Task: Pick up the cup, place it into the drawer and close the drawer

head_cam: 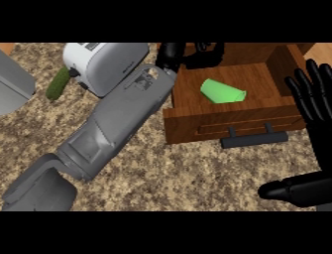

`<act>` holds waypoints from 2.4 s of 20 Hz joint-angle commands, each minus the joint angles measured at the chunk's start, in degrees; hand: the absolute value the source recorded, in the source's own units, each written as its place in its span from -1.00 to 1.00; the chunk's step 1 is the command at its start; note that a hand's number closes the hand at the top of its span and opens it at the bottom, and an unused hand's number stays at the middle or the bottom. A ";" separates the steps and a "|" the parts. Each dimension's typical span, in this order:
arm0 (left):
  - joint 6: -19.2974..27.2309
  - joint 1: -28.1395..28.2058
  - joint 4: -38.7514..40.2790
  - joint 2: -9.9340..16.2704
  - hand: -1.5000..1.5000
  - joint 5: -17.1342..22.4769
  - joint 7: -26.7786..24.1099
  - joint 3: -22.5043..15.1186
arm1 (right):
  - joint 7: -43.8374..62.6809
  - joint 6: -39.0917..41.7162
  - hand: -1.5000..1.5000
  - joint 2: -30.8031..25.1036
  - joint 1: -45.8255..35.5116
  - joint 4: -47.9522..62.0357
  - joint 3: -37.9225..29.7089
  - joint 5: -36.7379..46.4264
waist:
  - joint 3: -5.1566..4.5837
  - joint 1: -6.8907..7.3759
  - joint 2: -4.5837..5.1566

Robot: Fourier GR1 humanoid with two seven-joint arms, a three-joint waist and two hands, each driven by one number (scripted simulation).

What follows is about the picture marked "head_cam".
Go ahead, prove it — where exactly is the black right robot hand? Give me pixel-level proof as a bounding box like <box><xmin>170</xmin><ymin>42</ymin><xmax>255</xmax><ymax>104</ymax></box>
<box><xmin>257</xmin><ymin>59</ymin><xmax>332</xmax><ymax>208</ymax></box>

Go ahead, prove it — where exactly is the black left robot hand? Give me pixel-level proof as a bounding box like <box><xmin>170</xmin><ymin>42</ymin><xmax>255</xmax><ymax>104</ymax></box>
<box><xmin>153</xmin><ymin>42</ymin><xmax>226</xmax><ymax>74</ymax></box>

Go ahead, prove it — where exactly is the wooden drawer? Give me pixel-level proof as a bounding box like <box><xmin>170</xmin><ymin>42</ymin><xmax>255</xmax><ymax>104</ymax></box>
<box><xmin>171</xmin><ymin>63</ymin><xmax>298</xmax><ymax>115</ymax></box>
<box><xmin>161</xmin><ymin>104</ymin><xmax>307</xmax><ymax>145</ymax></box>

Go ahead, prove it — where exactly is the green cup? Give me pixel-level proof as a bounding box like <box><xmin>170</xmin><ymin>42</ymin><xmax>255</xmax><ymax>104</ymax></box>
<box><xmin>199</xmin><ymin>77</ymin><xmax>248</xmax><ymax>105</ymax></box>

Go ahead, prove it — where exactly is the wooden drawer front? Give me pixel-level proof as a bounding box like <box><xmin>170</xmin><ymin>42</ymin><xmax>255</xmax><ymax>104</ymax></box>
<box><xmin>161</xmin><ymin>104</ymin><xmax>307</xmax><ymax>145</ymax></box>

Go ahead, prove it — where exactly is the white toaster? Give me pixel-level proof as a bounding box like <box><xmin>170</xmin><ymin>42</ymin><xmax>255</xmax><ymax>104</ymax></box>
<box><xmin>62</xmin><ymin>42</ymin><xmax>150</xmax><ymax>98</ymax></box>

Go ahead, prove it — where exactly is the wooden cabinet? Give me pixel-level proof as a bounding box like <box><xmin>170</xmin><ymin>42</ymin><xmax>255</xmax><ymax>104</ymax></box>
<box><xmin>155</xmin><ymin>42</ymin><xmax>332</xmax><ymax>106</ymax></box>

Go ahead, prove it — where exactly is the green cucumber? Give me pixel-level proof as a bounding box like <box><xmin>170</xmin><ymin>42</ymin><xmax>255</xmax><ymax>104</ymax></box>
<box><xmin>44</xmin><ymin>66</ymin><xmax>72</xmax><ymax>101</ymax></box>

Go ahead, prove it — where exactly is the grey rounded appliance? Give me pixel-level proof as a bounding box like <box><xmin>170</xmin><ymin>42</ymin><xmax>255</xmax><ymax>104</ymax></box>
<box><xmin>0</xmin><ymin>42</ymin><xmax>37</xmax><ymax>116</ymax></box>

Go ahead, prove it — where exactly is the dark grey drawer handle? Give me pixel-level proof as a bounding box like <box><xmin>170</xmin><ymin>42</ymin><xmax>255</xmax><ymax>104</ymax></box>
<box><xmin>220</xmin><ymin>122</ymin><xmax>289</xmax><ymax>149</ymax></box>

